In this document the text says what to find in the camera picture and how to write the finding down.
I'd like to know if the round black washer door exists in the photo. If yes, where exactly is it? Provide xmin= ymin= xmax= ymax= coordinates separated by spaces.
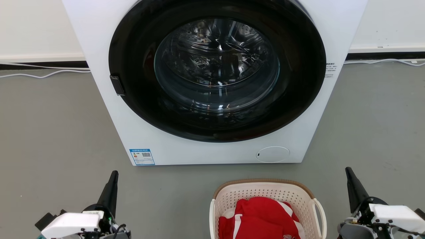
xmin=109 ymin=0 xmax=326 ymax=143

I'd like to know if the red and white garment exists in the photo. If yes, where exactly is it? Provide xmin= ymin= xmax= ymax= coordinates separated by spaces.
xmin=218 ymin=197 xmax=301 ymax=239

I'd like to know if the white front-load washing machine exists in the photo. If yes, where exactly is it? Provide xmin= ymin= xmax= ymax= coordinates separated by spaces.
xmin=62 ymin=0 xmax=368 ymax=166

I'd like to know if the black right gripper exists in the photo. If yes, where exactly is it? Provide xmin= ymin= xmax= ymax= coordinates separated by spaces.
xmin=345 ymin=167 xmax=388 ymax=229

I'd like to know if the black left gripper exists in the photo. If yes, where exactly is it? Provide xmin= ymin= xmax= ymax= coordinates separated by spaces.
xmin=82 ymin=171 xmax=130 ymax=237

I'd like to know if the thin white floor cable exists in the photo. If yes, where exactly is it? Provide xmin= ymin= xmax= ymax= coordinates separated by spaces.
xmin=0 ymin=69 xmax=91 ymax=79
xmin=344 ymin=58 xmax=425 ymax=67

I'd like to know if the black washer door handle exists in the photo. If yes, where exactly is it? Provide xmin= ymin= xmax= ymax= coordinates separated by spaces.
xmin=110 ymin=75 xmax=126 ymax=96

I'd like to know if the blue energy label sticker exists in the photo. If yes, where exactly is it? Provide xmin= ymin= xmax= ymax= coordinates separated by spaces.
xmin=129 ymin=149 xmax=155 ymax=166

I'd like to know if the round white filter cover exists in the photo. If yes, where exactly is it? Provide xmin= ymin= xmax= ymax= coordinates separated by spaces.
xmin=256 ymin=146 xmax=290 ymax=163

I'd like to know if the small printed warning label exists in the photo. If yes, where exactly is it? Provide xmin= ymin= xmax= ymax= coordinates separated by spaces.
xmin=325 ymin=62 xmax=338 ymax=78

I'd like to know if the cream plastic laundry basket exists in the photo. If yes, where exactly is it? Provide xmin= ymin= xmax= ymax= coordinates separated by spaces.
xmin=209 ymin=179 xmax=327 ymax=239

